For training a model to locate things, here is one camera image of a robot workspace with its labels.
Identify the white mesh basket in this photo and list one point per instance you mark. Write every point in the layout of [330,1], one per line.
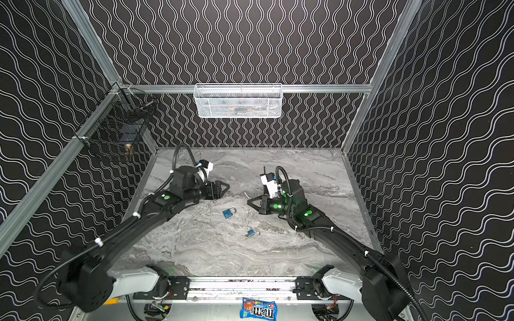
[239,100]

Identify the brass padlock in basket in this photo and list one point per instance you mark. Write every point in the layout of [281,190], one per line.
[128,151]

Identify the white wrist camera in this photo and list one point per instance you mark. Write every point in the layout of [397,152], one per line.
[270,184]
[206,165]

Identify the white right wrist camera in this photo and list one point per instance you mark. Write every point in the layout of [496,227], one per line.
[270,184]

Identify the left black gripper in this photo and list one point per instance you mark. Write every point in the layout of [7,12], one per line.
[211,190]

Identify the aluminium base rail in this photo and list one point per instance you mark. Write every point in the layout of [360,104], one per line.
[145,286]

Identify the large blue padlock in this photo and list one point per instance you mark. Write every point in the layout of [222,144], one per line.
[228,213]

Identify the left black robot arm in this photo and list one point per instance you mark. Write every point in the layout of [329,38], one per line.
[81,279]

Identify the blue candy bag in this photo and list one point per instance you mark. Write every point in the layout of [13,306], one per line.
[258,309]

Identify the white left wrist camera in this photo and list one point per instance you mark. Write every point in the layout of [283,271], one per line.
[206,165]

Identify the black wire basket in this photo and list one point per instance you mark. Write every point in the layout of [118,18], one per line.
[123,122]

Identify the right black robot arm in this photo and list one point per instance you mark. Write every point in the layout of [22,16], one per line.
[382,284]

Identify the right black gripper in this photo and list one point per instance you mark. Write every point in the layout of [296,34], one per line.
[266,202]

